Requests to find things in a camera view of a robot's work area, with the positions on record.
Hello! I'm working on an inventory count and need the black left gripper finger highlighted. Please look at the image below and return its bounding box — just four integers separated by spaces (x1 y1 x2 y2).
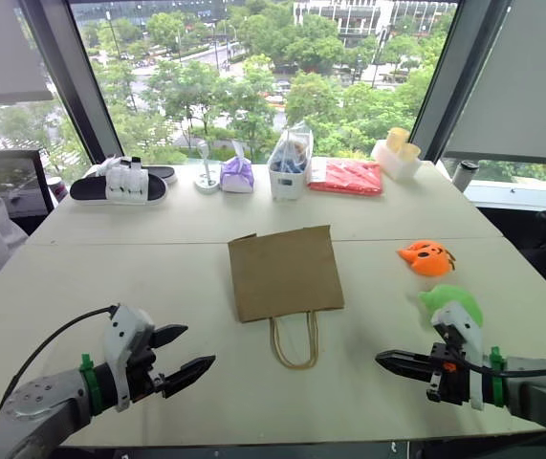
150 323 190 350
160 354 217 400

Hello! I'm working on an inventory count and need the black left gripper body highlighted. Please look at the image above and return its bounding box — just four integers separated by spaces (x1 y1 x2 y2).
125 344 166 402

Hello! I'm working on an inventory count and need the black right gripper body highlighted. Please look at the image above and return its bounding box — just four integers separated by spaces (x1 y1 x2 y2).
426 321 472 406

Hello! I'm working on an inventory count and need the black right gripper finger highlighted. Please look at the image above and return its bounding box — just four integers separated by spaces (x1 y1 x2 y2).
382 364 434 384
375 350 434 368

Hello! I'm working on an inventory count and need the brown paper bag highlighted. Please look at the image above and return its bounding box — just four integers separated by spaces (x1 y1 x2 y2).
227 225 346 371

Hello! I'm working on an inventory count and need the white container with items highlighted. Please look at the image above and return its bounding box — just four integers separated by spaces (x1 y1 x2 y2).
266 120 315 203

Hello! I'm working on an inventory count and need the green toy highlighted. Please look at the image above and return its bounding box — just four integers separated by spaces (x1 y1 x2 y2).
417 283 486 332

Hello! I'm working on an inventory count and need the orange pumpkin toy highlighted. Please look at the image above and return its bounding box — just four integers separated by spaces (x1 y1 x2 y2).
396 239 457 278

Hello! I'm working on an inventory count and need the black and white slide sandal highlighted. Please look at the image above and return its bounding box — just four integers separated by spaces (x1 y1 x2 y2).
89 156 179 186
69 166 169 207

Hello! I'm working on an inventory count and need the white desk stand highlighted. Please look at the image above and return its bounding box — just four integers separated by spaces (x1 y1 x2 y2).
192 139 222 195

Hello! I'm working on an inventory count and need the red and white cup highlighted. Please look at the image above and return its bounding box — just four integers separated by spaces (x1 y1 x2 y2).
46 176 70 204

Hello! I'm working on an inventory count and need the red plastic package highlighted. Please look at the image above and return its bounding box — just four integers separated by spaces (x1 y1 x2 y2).
307 157 384 196

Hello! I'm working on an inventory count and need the white tumbler with black lid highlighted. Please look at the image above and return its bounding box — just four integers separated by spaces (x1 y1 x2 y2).
452 160 480 193

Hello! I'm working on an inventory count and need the white plastic box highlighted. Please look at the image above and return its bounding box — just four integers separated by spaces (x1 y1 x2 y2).
370 138 423 183

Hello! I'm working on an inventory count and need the black monitor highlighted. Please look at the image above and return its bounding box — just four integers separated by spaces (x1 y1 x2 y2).
0 148 55 220

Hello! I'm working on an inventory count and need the grey window blind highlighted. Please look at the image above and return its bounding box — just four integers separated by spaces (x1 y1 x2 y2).
0 0 55 107
443 0 546 167

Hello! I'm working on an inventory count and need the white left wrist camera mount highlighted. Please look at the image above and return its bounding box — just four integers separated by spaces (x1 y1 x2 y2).
101 303 157 413

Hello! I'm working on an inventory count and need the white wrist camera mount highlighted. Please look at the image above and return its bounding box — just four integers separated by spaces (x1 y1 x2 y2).
430 300 487 411
101 303 157 413

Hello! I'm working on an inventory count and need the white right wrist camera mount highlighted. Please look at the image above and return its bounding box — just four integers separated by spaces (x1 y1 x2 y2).
430 300 487 411

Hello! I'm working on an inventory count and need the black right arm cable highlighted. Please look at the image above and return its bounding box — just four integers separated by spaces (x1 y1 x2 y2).
461 355 546 444

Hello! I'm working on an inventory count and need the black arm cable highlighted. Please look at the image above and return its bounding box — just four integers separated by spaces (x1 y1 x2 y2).
461 355 546 444
0 305 119 413

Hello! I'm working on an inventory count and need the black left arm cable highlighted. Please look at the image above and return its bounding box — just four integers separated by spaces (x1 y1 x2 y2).
0 305 119 413

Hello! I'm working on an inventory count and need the dark window frame post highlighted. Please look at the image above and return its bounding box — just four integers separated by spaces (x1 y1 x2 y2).
17 0 125 166
409 0 513 164

